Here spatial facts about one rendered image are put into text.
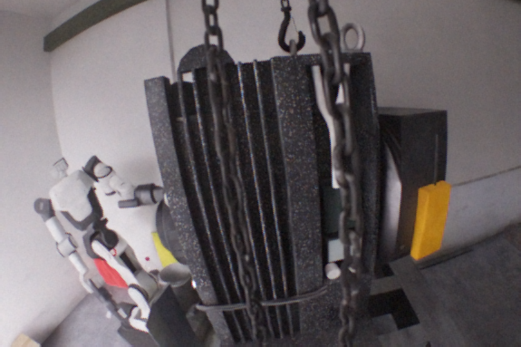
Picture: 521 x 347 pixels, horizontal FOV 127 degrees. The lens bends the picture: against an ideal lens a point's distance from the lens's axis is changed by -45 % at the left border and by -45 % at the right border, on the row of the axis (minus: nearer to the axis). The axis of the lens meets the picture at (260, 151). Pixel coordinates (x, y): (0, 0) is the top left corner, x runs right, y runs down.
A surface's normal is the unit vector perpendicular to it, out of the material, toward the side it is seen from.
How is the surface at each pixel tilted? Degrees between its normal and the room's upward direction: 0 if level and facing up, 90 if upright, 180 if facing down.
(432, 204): 90
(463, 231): 90
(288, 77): 90
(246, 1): 90
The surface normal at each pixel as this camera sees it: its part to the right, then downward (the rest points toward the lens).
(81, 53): -0.10, 0.21
